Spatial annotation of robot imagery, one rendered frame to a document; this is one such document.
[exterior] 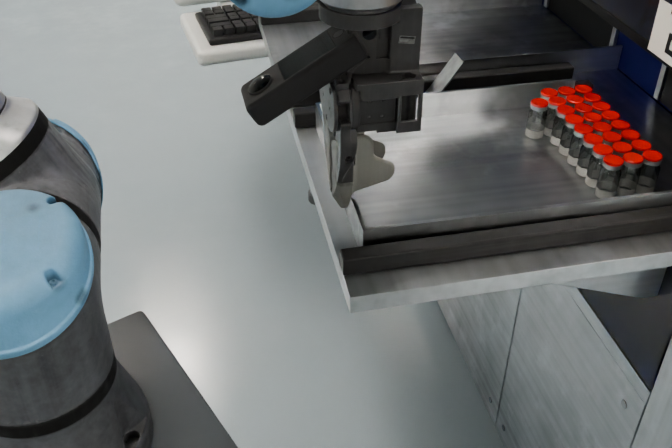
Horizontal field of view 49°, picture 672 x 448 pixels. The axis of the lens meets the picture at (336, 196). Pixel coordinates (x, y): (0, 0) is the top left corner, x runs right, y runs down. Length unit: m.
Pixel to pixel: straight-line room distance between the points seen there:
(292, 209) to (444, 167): 1.46
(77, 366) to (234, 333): 1.33
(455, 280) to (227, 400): 1.12
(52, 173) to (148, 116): 2.21
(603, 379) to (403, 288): 0.51
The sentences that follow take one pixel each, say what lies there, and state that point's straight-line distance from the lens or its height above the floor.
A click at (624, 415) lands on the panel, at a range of 1.12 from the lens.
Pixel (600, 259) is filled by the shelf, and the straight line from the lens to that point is 0.77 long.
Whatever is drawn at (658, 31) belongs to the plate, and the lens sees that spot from 0.93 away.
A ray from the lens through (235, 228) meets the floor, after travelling 2.23.
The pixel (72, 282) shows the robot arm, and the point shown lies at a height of 1.00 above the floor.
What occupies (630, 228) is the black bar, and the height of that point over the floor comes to 0.89.
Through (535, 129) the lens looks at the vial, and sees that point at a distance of 0.93.
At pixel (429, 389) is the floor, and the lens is 1.78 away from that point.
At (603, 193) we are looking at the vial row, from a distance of 0.84.
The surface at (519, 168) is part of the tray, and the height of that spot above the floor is 0.88.
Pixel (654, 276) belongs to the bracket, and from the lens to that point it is 0.96.
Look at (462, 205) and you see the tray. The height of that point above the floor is 0.88.
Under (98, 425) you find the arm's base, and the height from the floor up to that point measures 0.86.
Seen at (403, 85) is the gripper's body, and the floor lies 1.05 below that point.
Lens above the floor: 1.34
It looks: 35 degrees down
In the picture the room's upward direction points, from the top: straight up
